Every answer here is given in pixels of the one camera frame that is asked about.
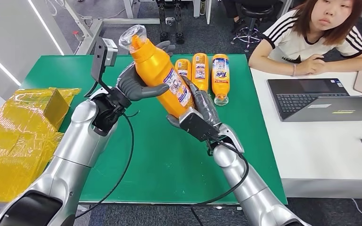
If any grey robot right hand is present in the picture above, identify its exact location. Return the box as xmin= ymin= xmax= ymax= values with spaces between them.
xmin=167 ymin=76 xmax=222 ymax=129

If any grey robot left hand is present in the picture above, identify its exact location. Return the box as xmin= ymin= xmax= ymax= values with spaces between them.
xmin=117 ymin=40 xmax=176 ymax=102

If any orange detergent bottle clear cap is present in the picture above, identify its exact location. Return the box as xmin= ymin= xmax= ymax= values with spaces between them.
xmin=191 ymin=53 xmax=209 ymax=93
xmin=119 ymin=24 xmax=196 ymax=119
xmin=174 ymin=58 xmax=192 ymax=82

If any orange bottle blue logo label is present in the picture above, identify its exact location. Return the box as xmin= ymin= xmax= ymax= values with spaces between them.
xmin=211 ymin=54 xmax=230 ymax=107

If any background humanoid robot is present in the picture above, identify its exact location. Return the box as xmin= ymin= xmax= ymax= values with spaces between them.
xmin=156 ymin=0 xmax=185 ymax=45

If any white desk leg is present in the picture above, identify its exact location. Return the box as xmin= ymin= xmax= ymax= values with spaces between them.
xmin=193 ymin=0 xmax=213 ymax=25

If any person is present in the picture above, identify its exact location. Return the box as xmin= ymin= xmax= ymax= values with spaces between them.
xmin=221 ymin=0 xmax=246 ymax=33

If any dark grey laptop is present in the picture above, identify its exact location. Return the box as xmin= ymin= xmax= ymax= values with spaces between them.
xmin=267 ymin=78 xmax=362 ymax=123

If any black stool chrome base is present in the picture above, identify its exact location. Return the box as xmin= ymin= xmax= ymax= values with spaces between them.
xmin=230 ymin=3 xmax=279 ymax=53

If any yellow taped cardboard box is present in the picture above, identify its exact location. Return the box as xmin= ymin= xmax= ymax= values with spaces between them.
xmin=0 ymin=88 xmax=82 ymax=203

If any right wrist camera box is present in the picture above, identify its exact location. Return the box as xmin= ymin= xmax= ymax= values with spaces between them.
xmin=179 ymin=107 xmax=220 ymax=143

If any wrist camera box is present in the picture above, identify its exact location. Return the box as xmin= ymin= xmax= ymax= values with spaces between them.
xmin=179 ymin=107 xmax=220 ymax=143
xmin=84 ymin=37 xmax=118 ymax=98

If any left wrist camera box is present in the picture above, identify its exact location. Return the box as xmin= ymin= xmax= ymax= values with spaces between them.
xmin=84 ymin=37 xmax=118 ymax=98

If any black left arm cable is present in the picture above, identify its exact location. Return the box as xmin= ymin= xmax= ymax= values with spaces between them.
xmin=74 ymin=111 xmax=135 ymax=219

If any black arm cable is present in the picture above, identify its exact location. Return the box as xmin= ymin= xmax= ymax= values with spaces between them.
xmin=74 ymin=111 xmax=135 ymax=219
xmin=189 ymin=138 xmax=250 ymax=226

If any white desk frame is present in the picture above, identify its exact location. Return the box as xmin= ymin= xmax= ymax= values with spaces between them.
xmin=65 ymin=0 xmax=160 ymax=56

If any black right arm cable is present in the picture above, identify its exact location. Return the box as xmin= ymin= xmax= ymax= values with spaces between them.
xmin=189 ymin=138 xmax=250 ymax=226

